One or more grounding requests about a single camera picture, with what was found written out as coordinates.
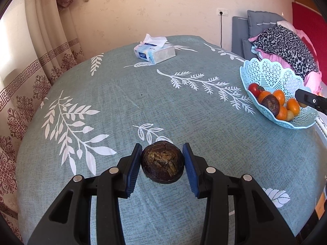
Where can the orange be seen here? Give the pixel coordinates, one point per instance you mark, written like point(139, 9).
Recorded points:
point(293, 106)
point(279, 96)
point(282, 114)
point(263, 96)

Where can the red tomato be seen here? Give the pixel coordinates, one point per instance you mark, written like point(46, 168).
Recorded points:
point(254, 88)

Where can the tissue pack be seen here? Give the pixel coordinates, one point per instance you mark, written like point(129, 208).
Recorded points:
point(155, 52)

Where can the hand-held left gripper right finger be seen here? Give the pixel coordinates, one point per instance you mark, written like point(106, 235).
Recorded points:
point(190, 176)

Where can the white wall socket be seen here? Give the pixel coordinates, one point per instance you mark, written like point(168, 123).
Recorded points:
point(222, 12)

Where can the pink cloth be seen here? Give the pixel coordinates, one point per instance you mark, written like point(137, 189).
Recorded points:
point(310, 79)

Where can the red padded panel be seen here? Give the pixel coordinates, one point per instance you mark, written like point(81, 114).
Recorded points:
point(310, 23)

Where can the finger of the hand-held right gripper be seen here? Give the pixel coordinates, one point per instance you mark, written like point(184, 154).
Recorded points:
point(310, 99)

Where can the beige patterned curtain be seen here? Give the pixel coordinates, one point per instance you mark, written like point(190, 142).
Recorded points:
point(38, 56)

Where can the grey-blue cushion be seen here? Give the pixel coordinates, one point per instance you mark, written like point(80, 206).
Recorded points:
point(263, 23)

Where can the dark brown round fruit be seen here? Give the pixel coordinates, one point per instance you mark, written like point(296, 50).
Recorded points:
point(271, 104)
point(162, 163)

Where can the light blue plastic basket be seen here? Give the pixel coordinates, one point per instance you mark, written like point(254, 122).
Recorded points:
point(265, 71)

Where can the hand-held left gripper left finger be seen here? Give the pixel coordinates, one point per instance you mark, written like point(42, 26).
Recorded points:
point(135, 173)

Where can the leaf-print tablecloth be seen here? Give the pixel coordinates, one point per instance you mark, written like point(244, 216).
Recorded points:
point(153, 102)

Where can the small brown fruit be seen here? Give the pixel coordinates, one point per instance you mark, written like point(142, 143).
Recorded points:
point(302, 104)

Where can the leopard-print cloth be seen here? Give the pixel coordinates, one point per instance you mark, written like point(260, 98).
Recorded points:
point(286, 43)

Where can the brown pear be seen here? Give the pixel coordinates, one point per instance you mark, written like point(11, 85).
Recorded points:
point(290, 116)

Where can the grey-blue padded panel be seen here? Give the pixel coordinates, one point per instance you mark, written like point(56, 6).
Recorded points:
point(240, 35)

